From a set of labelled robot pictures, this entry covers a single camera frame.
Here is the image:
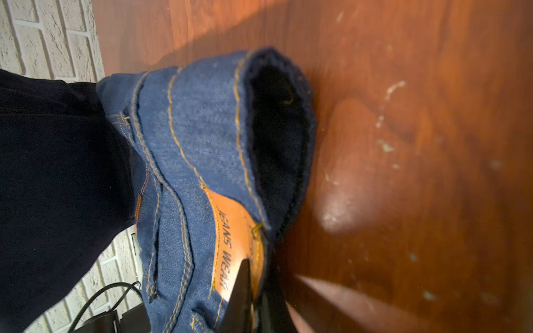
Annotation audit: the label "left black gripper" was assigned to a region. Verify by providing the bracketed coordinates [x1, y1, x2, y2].
[73, 304, 151, 333]

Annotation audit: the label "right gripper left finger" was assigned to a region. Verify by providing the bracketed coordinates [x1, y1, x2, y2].
[217, 259, 253, 333]

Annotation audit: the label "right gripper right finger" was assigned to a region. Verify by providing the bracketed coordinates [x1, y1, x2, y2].
[259, 266, 298, 333]

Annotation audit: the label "blue denim jeans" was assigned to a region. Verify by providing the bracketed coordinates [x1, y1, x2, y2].
[0, 46, 318, 333]

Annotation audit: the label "left black corrugated cable hose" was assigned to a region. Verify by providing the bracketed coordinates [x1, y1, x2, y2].
[66, 281, 143, 333]

